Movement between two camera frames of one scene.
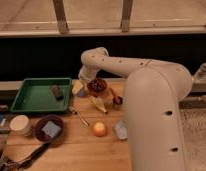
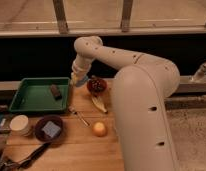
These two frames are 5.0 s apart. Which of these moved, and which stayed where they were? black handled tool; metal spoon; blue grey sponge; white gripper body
Moved: white gripper body
Stayed: black handled tool; blue grey sponge; metal spoon
